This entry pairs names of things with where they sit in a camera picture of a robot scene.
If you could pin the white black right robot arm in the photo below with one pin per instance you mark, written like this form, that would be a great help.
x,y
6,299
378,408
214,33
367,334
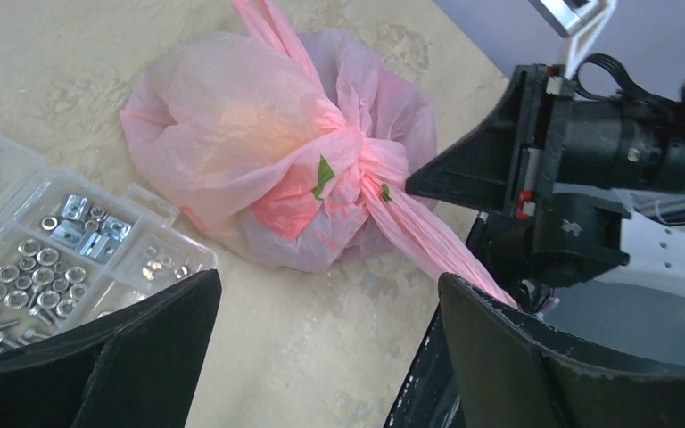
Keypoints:
x,y
579,237

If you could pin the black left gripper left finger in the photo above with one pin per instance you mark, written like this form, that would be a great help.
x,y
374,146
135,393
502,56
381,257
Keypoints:
x,y
137,367

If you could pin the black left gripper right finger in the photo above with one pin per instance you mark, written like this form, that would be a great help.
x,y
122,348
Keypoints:
x,y
514,370

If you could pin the clear plastic screw organizer box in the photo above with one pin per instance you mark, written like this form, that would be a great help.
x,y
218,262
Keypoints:
x,y
71,252

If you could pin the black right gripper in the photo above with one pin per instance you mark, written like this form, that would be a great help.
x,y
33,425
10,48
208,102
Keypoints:
x,y
631,139

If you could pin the pink plastic bag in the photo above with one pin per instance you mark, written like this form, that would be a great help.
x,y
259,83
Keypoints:
x,y
293,149

